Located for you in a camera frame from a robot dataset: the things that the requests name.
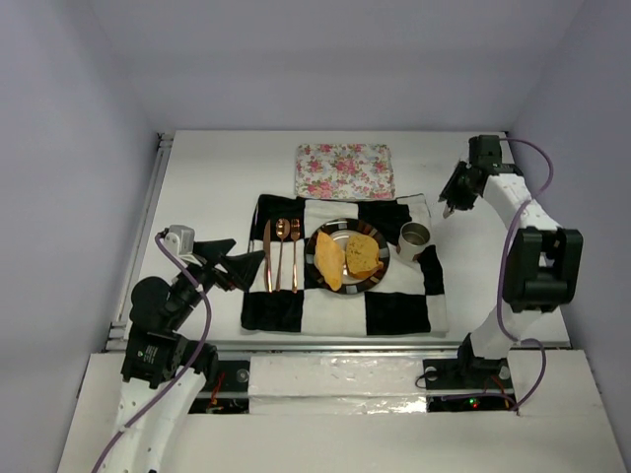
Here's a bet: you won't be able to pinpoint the light yellow bread slice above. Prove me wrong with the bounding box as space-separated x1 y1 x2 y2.
314 231 345 292

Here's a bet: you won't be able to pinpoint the brown crusted bread slice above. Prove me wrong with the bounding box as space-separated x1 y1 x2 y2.
345 234 384 279

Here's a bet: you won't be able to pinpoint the silver metal tongs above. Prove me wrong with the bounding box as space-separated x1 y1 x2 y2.
443 205 456 219

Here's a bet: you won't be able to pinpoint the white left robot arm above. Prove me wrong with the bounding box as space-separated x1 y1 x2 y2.
93 226 265 472

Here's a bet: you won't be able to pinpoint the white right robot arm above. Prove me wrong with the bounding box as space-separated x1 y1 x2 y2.
439 135 584 378

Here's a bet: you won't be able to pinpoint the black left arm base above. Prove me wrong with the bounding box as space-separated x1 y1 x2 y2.
189 344 250 415

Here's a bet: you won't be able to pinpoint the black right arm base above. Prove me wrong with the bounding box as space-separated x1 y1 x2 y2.
423 345 513 392

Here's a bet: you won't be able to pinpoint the copper knife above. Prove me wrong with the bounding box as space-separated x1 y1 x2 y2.
263 220 273 293

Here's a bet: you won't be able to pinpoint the white mug with metal interior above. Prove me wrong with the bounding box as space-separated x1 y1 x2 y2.
396 222 431 262

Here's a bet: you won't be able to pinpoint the copper spoon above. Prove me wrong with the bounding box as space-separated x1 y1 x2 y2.
275 218 290 292

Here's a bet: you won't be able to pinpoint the copper fork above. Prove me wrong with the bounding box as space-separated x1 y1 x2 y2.
290 219 300 294

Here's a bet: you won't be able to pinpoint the floral rectangular tray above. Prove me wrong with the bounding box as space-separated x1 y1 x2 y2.
295 143 395 201

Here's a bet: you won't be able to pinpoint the black white checkered cloth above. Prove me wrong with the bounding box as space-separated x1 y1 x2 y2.
241 194 449 337

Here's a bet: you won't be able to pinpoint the round plate with patterned rim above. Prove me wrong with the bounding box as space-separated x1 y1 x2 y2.
305 218 390 295

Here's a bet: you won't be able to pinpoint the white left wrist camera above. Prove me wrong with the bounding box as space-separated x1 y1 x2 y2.
163 225 195 260

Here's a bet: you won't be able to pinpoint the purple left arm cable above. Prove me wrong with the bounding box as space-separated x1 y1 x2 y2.
91 231 214 473

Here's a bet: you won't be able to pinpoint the aluminium rail frame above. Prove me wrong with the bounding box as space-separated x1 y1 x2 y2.
130 130 506 351

